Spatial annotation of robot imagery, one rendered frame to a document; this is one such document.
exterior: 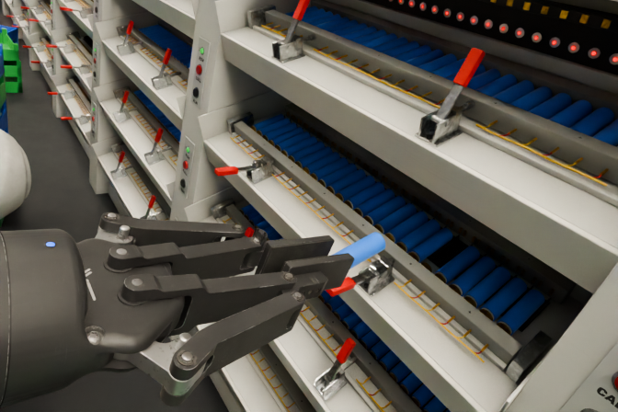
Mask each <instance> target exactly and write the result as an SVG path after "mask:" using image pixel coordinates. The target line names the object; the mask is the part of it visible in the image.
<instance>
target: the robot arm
mask: <svg viewBox="0 0 618 412"><path fill-rule="evenodd" d="M30 188H31V173H30V167H29V161H28V158H27V156H26V154H25V152H24V150H23V149H22V147H21V146H20V145H19V144H18V143H17V141H16V140H15V139H14V138H13V137H12V136H10V135H9V134H8V133H6V132H4V131H2V130H0V219H2V218H4V217H5V216H7V215H8V214H9V213H11V212H13V211H14V210H15V209H17V208H18V207H19V206H20V205H21V204H22V203H23V201H24V199H25V198H26V197H27V196H28V194H29V192H30ZM244 233H245V228H244V227H243V226H241V225H239V224H235V223H201V222H183V221H166V220H147V219H138V218H134V217H131V216H126V215H122V214H118V213H114V212H105V213H103V214H102V215H101V218H100V223H99V227H98V230H97V235H96V237H95V238H90V239H86V240H83V241H81V242H79V243H76V242H75V240H74V239H73V238H72V237H71V236H70V235H69V234H68V233H67V232H65V231H64V230H61V229H38V230H17V231H0V407H3V406H9V405H12V404H15V403H18V402H22V401H25V400H28V399H31V398H34V397H38V396H41V395H46V394H49V393H53V392H56V391H59V390H62V389H64V388H65V387H67V386H68V385H70V384H71V383H73V382H75V381H76V380H78V379H80V378H82V377H83V376H85V375H87V374H89V373H91V372H130V371H132V370H135V369H137V368H139V369H140V370H142V371H143V372H145V373H147V374H148V375H150V376H151V377H152V378H154V379H155V380H157V381H158V382H159V383H161V384H162V385H163V387H162V390H161V392H160V398H161V400H162V402H163V403H164V404H165V405H167V406H179V405H181V404H182V403H183V402H184V401H185V400H186V399H187V397H188V396H189V395H190V394H191V393H192V391H193V390H194V389H195V388H196V387H197V385H198V384H199V383H200V382H201V381H202V379H203V378H205V377H207V376H208V375H210V374H212V373H214V372H217V371H218V370H220V369H221V368H223V367H225V366H227V365H229V364H230V363H232V362H234V361H237V360H239V359H240V358H242V357H244V356H245V355H247V354H249V353H250V352H252V351H254V350H256V349H259V348H260V347H262V346H264V345H266V344H268V343H270V342H271V341H272V340H274V339H276V338H279V337H281V336H282V335H284V334H286V333H288V332H290V331H291V330H292V328H293V326H294V324H295V322H296V320H297V318H298V316H299V314H300V312H301V310H302V308H303V305H304V303H305V300H307V299H311V298H315V297H318V296H319V295H321V294H322V292H323V291H325V290H330V289H334V288H338V287H341V285H342V283H343V281H344V279H345V278H346V276H347V274H348V272H349V269H350V267H351V265H352V264H353V262H354V259H355V258H354V257H353V256H352V255H351V254H349V253H346V254H339V255H331V256H329V255H328V254H329V252H330V250H331V247H332V245H333V244H334V242H335V240H334V239H333V238H332V237H331V236H330V235H323V236H315V237H306V238H298V239H290V240H288V239H279V240H278V239H276V240H268V241H266V240H267V237H268V234H267V232H265V231H264V230H262V229H258V228H256V230H255V232H254V233H253V236H252V237H247V236H246V235H244ZM222 237H225V239H224V241H221V239H222ZM133 238H136V239H133ZM256 266H257V269H256V271H255V275H245V276H236V275H240V274H244V273H248V272H251V271H253V270H254V269H255V267H256ZM232 276H236V277H232ZM213 322H215V323H213ZM209 323H213V324H211V325H208V326H206V327H204V328H203V329H201V330H200V331H198V332H197V333H196V334H195V335H193V336H191V335H190V334H189V333H188V332H189V331H190V330H191V329H193V328H194V327H195V326H198V325H203V324H209ZM175 335H179V338H178V339H175V340H173V341H171V342H169V343H162V342H163V341H164V340H165V338H166V337H171V336H175Z"/></svg>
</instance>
